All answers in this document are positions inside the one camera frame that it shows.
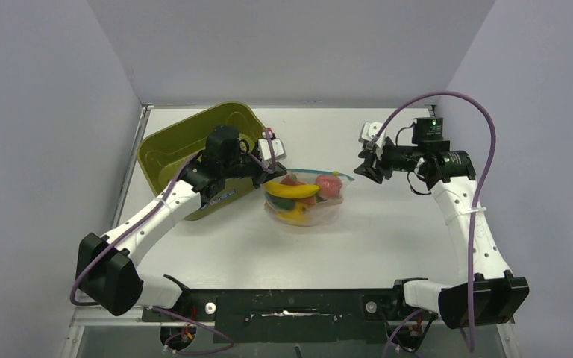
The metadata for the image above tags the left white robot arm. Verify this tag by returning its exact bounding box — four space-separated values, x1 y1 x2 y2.
69 125 286 316

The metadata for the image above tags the purple cable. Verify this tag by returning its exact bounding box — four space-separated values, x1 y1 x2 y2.
69 128 278 356
368 91 497 354

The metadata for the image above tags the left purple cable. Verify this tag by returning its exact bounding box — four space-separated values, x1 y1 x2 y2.
69 128 278 356

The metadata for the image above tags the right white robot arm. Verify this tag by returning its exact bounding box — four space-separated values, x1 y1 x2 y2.
354 117 530 329

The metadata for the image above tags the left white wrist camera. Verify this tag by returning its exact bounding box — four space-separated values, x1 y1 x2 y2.
257 128 287 166

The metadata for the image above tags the dark green toy avocado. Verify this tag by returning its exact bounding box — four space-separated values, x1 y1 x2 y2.
266 195 296 211

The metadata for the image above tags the yellow toy banana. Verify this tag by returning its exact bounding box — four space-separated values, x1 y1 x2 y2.
263 181 320 199

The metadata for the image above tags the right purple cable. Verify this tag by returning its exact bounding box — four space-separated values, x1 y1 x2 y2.
368 91 497 354

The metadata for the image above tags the pink toy peach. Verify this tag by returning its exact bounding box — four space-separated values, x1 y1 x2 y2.
315 175 343 200

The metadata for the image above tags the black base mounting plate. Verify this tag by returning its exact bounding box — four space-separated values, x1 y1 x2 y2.
140 289 441 347

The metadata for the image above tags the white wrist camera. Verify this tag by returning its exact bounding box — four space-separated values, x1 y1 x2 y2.
358 122 387 148
257 128 287 166

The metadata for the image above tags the olive green plastic bin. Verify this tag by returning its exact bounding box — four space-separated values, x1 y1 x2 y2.
137 101 265 221

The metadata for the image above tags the clear zip top bag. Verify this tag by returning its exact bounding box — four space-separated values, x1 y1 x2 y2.
262 169 354 227

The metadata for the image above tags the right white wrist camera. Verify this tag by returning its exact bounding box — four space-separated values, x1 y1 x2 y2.
358 122 387 148

